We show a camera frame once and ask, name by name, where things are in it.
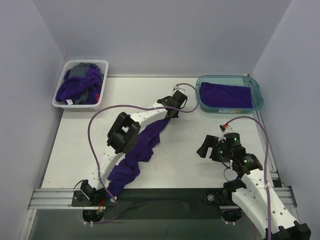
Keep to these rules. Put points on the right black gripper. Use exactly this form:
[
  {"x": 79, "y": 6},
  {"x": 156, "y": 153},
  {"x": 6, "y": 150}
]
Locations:
[{"x": 208, "y": 148}]

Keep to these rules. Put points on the white plastic basket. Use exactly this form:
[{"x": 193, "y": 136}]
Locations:
[{"x": 102, "y": 64}]

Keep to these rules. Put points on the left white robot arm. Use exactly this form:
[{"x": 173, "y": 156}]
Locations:
[{"x": 130, "y": 140}]

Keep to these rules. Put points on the red cloth in basket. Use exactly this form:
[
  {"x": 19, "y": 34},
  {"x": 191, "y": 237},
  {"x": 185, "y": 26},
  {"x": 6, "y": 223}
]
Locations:
[{"x": 98, "y": 96}]

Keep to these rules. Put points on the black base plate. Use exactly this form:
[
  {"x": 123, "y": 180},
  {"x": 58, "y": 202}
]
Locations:
[{"x": 223, "y": 209}]

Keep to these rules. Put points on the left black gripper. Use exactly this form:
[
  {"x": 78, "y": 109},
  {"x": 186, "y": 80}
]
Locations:
[{"x": 172, "y": 110}]

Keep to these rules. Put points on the purple towel under pile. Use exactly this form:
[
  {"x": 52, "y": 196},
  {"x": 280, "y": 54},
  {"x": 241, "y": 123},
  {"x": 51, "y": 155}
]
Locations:
[{"x": 81, "y": 90}]

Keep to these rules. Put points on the blue transparent plastic bin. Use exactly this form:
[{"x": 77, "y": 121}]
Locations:
[{"x": 231, "y": 80}]

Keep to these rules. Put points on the aluminium frame rail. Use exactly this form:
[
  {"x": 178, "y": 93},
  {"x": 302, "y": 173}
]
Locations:
[{"x": 67, "y": 198}]

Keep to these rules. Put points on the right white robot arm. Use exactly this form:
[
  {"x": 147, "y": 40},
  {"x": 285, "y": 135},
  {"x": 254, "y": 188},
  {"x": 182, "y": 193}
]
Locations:
[{"x": 250, "y": 190}]

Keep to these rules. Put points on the purple cloth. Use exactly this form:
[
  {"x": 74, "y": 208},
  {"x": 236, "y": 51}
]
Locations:
[{"x": 225, "y": 96}]

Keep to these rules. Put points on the purple towel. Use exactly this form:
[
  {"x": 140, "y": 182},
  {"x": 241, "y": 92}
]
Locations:
[
  {"x": 128, "y": 168},
  {"x": 81, "y": 90}
]

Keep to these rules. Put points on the grey cloth in basket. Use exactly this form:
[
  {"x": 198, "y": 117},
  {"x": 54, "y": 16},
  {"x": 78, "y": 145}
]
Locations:
[{"x": 79, "y": 70}]

